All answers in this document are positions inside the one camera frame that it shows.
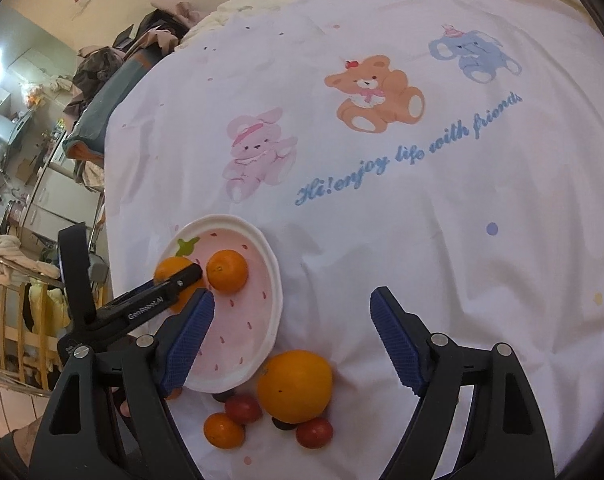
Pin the large orange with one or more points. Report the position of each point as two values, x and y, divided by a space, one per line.
294 385

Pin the pink strawberry print plate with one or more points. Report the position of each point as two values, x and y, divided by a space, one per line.
242 320

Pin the cream dotted quilt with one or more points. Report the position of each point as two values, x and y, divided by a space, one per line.
242 7

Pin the small mandarin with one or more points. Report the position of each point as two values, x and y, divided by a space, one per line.
227 271
166 269
223 430

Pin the pile of clothes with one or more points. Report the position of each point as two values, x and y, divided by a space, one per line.
147 30

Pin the grey square bracket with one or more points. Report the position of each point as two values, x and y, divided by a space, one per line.
99 271

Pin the white animal print bedsheet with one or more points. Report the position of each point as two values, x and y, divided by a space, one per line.
381 210

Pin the dark grape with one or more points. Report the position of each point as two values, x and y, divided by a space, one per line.
223 396
283 425

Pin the dark teal bedding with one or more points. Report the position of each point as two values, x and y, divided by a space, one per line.
102 105

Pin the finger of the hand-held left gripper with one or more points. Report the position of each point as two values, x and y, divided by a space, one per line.
184 276

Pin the yellow cloth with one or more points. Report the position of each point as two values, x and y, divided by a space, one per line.
49 307

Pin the red cherry tomato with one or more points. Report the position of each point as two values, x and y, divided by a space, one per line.
314 433
243 408

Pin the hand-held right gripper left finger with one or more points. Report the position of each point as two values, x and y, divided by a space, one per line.
187 345

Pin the white cabinet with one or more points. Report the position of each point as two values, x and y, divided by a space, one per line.
57 195

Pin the beige towel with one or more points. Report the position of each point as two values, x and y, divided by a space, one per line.
4 250

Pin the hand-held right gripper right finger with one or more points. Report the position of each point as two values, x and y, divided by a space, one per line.
396 342

